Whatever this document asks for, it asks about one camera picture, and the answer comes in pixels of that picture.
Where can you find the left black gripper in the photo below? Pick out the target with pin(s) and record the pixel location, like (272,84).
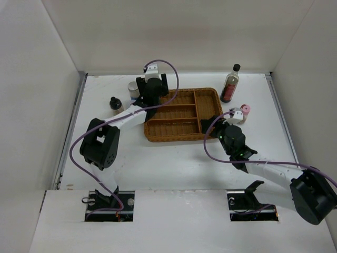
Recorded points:
(164,91)

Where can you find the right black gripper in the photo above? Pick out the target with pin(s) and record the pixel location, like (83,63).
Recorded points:
(207,123)

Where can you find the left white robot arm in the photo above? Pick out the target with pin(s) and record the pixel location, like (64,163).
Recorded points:
(100,142)

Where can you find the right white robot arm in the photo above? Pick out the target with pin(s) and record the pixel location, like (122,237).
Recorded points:
(304,189)

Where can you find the wicker divided tray basket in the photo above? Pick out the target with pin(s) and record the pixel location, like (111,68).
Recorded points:
(180,120)

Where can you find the black cap pepper shaker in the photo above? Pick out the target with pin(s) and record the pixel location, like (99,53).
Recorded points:
(116,105)

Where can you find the pink cap small bottle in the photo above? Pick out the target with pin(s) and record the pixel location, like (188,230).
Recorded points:
(245,110)

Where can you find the tall dark vinegar bottle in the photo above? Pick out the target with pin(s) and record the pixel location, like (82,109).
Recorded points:
(230,84)

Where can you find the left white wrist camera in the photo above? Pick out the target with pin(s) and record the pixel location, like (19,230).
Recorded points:
(151,71)

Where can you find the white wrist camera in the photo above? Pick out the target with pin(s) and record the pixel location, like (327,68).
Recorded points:
(236,116)
(151,71)

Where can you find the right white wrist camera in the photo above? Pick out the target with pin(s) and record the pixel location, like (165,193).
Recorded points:
(236,116)

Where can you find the left aluminium table rail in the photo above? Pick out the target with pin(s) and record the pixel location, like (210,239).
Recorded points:
(59,169)

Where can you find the aluminium table rail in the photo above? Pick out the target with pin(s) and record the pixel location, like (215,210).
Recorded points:
(277,104)
(59,169)

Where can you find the right aluminium table rail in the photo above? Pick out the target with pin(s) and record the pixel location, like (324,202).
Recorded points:
(277,104)

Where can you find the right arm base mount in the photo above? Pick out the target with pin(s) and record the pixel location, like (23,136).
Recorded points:
(244,206)

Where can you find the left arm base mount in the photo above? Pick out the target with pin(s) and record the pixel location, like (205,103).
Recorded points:
(102,208)

